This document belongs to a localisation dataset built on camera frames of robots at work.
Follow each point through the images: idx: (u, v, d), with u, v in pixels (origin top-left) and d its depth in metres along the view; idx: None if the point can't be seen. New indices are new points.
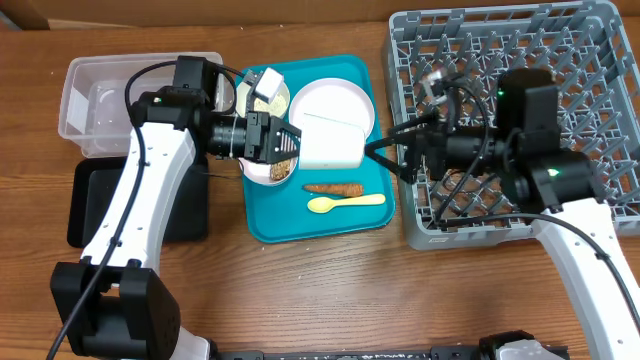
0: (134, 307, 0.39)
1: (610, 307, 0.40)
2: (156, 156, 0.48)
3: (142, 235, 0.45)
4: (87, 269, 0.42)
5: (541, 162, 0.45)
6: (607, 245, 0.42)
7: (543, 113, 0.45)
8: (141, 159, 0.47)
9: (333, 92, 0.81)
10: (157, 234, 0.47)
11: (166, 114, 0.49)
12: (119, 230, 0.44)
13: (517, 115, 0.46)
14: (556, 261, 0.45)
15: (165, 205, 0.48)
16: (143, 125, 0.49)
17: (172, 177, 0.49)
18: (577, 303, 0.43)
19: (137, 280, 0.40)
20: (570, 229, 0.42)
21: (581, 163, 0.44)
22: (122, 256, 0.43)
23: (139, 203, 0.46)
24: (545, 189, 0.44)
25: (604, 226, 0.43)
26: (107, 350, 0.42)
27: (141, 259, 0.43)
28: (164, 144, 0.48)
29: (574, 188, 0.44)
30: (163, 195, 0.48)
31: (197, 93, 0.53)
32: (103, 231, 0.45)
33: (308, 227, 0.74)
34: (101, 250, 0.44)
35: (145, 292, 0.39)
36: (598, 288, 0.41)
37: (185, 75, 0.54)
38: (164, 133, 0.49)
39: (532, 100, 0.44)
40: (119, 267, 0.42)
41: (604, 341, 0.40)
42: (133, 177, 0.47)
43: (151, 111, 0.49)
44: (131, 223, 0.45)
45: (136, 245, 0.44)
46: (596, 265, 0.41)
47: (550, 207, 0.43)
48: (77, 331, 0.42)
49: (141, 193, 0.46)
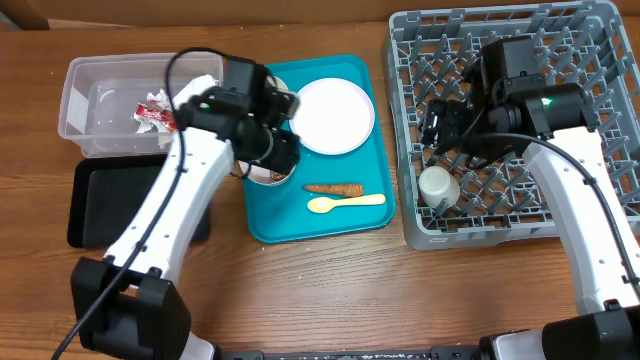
0: (148, 314, 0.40)
1: (594, 231, 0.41)
2: (194, 163, 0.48)
3: (168, 244, 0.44)
4: (108, 269, 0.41)
5: (535, 93, 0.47)
6: (596, 171, 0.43)
7: (522, 60, 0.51)
8: (179, 165, 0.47)
9: (347, 96, 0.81)
10: (181, 244, 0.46)
11: (213, 121, 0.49)
12: (147, 234, 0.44)
13: (498, 70, 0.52)
14: (546, 194, 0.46)
15: (194, 215, 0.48)
16: (188, 129, 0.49)
17: (206, 188, 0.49)
18: (562, 230, 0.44)
19: (156, 291, 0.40)
20: (559, 154, 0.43)
21: (573, 93, 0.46)
22: (144, 261, 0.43)
23: (170, 209, 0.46)
24: (537, 116, 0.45)
25: (594, 154, 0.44)
26: (115, 350, 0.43)
27: (162, 268, 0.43)
28: (204, 155, 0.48)
29: (566, 116, 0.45)
30: (194, 205, 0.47)
31: (242, 101, 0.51)
32: (130, 233, 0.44)
33: (310, 227, 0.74)
34: (124, 251, 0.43)
35: (162, 304, 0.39)
36: (584, 209, 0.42)
37: (234, 79, 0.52)
38: (205, 141, 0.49)
39: (508, 49, 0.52)
40: (140, 272, 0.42)
41: (586, 261, 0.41)
42: (168, 183, 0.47)
43: (199, 116, 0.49)
44: (159, 230, 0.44)
45: (160, 254, 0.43)
46: (582, 188, 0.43)
47: (542, 135, 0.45)
48: (90, 325, 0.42)
49: (173, 201, 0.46)
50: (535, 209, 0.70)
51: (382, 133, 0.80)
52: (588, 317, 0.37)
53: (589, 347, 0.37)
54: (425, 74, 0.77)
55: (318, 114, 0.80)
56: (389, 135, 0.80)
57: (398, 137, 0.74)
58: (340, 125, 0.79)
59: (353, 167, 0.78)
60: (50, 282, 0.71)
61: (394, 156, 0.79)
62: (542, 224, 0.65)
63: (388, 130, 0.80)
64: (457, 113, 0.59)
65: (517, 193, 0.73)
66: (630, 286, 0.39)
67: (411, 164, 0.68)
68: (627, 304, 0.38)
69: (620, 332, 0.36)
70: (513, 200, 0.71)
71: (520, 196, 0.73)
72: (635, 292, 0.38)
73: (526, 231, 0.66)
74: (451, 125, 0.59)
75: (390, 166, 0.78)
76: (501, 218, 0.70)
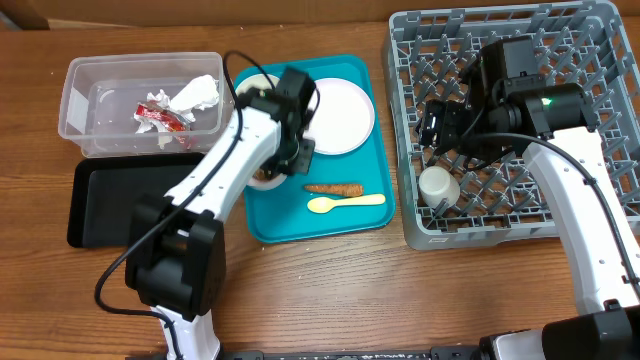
0: (197, 251, 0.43)
1: (593, 231, 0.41)
2: (250, 136, 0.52)
3: (222, 194, 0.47)
4: (166, 206, 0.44)
5: (536, 93, 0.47)
6: (596, 172, 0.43)
7: (521, 61, 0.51)
8: (236, 134, 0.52)
9: (352, 100, 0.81)
10: (227, 207, 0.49)
11: (265, 109, 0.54)
12: (205, 182, 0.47)
13: (498, 71, 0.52)
14: (546, 194, 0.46)
15: (243, 176, 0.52)
16: (245, 110, 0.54)
17: (256, 158, 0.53)
18: (562, 231, 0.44)
19: (208, 230, 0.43)
20: (559, 154, 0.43)
21: (573, 93, 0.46)
22: (199, 204, 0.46)
23: (226, 167, 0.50)
24: (537, 116, 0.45)
25: (594, 154, 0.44)
26: (155, 286, 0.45)
27: (215, 211, 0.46)
28: (256, 134, 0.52)
29: (566, 116, 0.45)
30: (244, 170, 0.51)
31: (293, 99, 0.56)
32: (190, 180, 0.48)
33: (309, 227, 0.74)
34: (183, 194, 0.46)
35: (211, 241, 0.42)
36: (583, 209, 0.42)
37: (290, 80, 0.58)
38: (260, 119, 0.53)
39: (507, 51, 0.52)
40: (195, 212, 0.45)
41: (586, 261, 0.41)
42: (225, 147, 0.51)
43: (254, 102, 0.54)
44: (214, 182, 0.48)
45: (215, 198, 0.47)
46: (582, 188, 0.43)
47: (542, 136, 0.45)
48: (138, 259, 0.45)
49: (230, 161, 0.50)
50: (535, 209, 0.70)
51: (382, 133, 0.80)
52: (588, 317, 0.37)
53: (588, 348, 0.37)
54: (425, 74, 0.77)
55: (325, 118, 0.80)
56: (389, 134, 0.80)
57: (398, 137, 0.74)
58: (342, 127, 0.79)
59: (352, 167, 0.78)
60: (50, 281, 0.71)
61: (394, 156, 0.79)
62: (542, 224, 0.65)
63: (388, 130, 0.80)
64: (455, 114, 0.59)
65: (517, 194, 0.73)
66: (630, 286, 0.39)
67: (411, 164, 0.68)
68: (626, 304, 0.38)
69: (619, 332, 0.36)
70: (513, 200, 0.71)
71: (520, 196, 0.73)
72: (635, 292, 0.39)
73: (526, 231, 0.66)
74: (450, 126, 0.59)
75: (389, 166, 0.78)
76: (501, 218, 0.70)
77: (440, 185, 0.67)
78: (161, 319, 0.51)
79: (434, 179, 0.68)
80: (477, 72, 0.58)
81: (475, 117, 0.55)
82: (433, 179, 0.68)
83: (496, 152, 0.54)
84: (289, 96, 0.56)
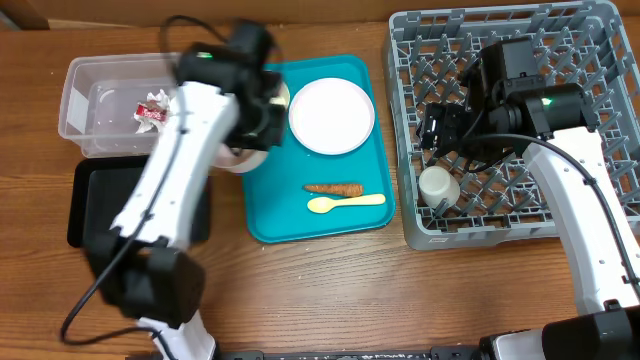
0: (160, 279, 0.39)
1: (593, 231, 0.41)
2: (196, 121, 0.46)
3: (175, 210, 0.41)
4: (116, 241, 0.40)
5: (535, 93, 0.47)
6: (596, 172, 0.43)
7: (520, 61, 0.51)
8: (180, 126, 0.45)
9: (352, 100, 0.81)
10: (187, 223, 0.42)
11: (215, 73, 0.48)
12: (152, 202, 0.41)
13: (497, 72, 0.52)
14: (546, 194, 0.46)
15: (202, 168, 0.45)
16: (185, 85, 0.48)
17: (212, 145, 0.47)
18: (562, 231, 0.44)
19: (166, 256, 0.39)
20: (559, 154, 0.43)
21: (573, 93, 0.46)
22: (152, 229, 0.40)
23: (177, 172, 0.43)
24: (537, 116, 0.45)
25: (594, 154, 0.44)
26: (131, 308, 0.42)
27: (171, 235, 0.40)
28: (207, 112, 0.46)
29: (566, 116, 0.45)
30: (199, 164, 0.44)
31: (246, 55, 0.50)
32: (136, 200, 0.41)
33: (309, 227, 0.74)
34: (132, 221, 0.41)
35: (172, 268, 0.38)
36: (583, 210, 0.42)
37: (241, 39, 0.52)
38: (207, 97, 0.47)
39: (507, 51, 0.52)
40: (147, 240, 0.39)
41: (586, 261, 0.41)
42: (172, 141, 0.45)
43: (200, 68, 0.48)
44: (165, 196, 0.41)
45: (167, 216, 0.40)
46: (582, 188, 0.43)
47: (542, 135, 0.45)
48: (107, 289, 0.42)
49: (181, 157, 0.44)
50: (535, 209, 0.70)
51: (382, 133, 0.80)
52: (588, 317, 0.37)
53: (588, 348, 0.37)
54: (425, 74, 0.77)
55: (325, 118, 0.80)
56: (389, 135, 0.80)
57: (398, 137, 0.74)
58: (341, 127, 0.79)
59: (352, 168, 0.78)
60: (51, 281, 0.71)
61: (394, 156, 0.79)
62: (542, 224, 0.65)
63: (388, 130, 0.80)
64: (456, 116, 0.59)
65: (517, 194, 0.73)
66: (630, 286, 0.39)
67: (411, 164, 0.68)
68: (627, 304, 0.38)
69: (619, 332, 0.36)
70: (513, 200, 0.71)
71: (520, 196, 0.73)
72: (635, 292, 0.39)
73: (526, 231, 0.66)
74: (450, 128, 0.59)
75: (390, 166, 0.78)
76: (501, 218, 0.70)
77: (441, 185, 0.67)
78: (148, 329, 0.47)
79: (434, 179, 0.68)
80: (477, 74, 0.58)
81: (475, 119, 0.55)
82: (433, 179, 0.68)
83: (497, 154, 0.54)
84: (239, 52, 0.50)
